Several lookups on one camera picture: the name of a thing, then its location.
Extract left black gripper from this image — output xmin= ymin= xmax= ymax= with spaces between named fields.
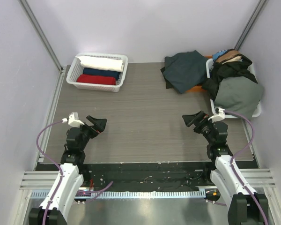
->
xmin=75 ymin=116 xmax=106 ymax=151

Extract grey t shirt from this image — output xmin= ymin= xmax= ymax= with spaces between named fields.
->
xmin=214 ymin=76 xmax=264 ymax=119

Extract white plastic basket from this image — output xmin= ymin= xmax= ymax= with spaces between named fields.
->
xmin=66 ymin=52 xmax=128 ymax=92
xmin=206 ymin=58 xmax=262 ymax=119

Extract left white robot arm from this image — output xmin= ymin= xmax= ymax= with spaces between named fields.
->
xmin=29 ymin=112 xmax=107 ymax=225

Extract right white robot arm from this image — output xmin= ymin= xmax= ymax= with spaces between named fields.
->
xmin=182 ymin=109 xmax=269 ymax=225

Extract red rolled t shirt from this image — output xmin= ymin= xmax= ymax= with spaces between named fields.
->
xmin=76 ymin=74 xmax=116 ymax=85

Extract dark teal t shirt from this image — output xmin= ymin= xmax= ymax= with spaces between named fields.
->
xmin=161 ymin=50 xmax=208 ymax=94

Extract navy rolled t shirt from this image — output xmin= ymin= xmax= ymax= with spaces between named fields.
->
xmin=82 ymin=68 xmax=121 ymax=80

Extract white rolled t shirt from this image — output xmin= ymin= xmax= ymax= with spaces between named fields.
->
xmin=76 ymin=56 xmax=124 ymax=72

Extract black clothes pile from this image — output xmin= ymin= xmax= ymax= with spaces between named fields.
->
xmin=202 ymin=54 xmax=257 ymax=100

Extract blue and tan clothes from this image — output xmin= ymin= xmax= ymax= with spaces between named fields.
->
xmin=212 ymin=49 xmax=240 ymax=63

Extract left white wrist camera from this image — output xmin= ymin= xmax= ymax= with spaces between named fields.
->
xmin=68 ymin=112 xmax=84 ymax=128

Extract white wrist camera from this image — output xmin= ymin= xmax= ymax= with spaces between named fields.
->
xmin=68 ymin=112 xmax=84 ymax=128
xmin=208 ymin=108 xmax=225 ymax=122

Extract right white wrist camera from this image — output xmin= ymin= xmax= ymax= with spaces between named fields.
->
xmin=208 ymin=108 xmax=225 ymax=122

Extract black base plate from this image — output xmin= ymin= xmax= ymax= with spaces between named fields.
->
xmin=35 ymin=160 xmax=259 ymax=192

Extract slotted white cable duct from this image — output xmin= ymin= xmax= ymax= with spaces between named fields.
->
xmin=30 ymin=189 xmax=206 ymax=200

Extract right aluminium frame post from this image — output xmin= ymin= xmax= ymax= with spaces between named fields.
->
xmin=234 ymin=0 xmax=268 ymax=50

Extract aluminium frame post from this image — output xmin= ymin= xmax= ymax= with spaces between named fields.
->
xmin=18 ymin=0 xmax=63 ymax=73
xmin=234 ymin=0 xmax=268 ymax=50

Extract left aluminium frame post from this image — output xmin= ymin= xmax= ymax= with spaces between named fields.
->
xmin=18 ymin=0 xmax=63 ymax=73

